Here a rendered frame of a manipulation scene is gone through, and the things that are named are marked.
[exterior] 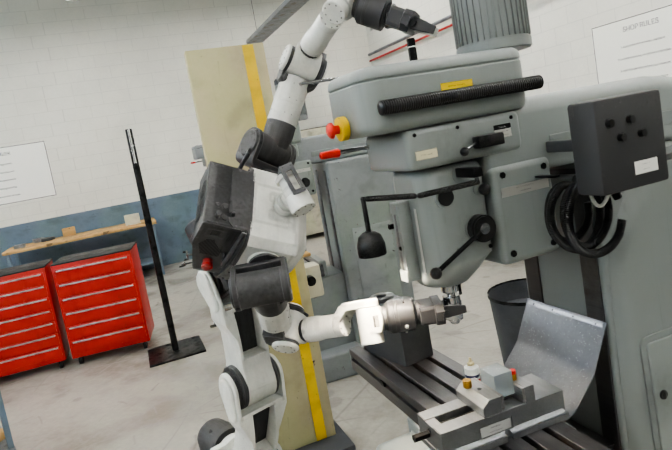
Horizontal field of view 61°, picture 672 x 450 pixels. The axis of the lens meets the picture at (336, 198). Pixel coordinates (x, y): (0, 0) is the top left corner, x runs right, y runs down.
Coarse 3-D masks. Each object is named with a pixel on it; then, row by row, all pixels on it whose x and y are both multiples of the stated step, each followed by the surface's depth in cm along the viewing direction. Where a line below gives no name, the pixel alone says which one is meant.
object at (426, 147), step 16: (512, 112) 145; (416, 128) 136; (432, 128) 137; (448, 128) 138; (464, 128) 139; (480, 128) 141; (496, 128) 143; (512, 128) 144; (368, 144) 154; (384, 144) 145; (400, 144) 137; (416, 144) 135; (432, 144) 136; (448, 144) 138; (464, 144) 140; (512, 144) 145; (384, 160) 147; (400, 160) 138; (416, 160) 135; (432, 160) 137; (448, 160) 138; (464, 160) 141
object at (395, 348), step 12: (384, 300) 195; (384, 336) 192; (396, 336) 186; (408, 336) 185; (420, 336) 188; (372, 348) 200; (384, 348) 194; (396, 348) 187; (408, 348) 185; (420, 348) 188; (396, 360) 189; (408, 360) 185; (420, 360) 188
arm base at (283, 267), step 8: (240, 264) 147; (248, 264) 146; (256, 264) 145; (264, 264) 145; (272, 264) 146; (280, 264) 146; (232, 272) 142; (240, 272) 145; (280, 272) 140; (288, 272) 140; (232, 280) 139; (288, 280) 139; (232, 288) 138; (288, 288) 139; (232, 296) 137; (288, 296) 140; (232, 304) 139
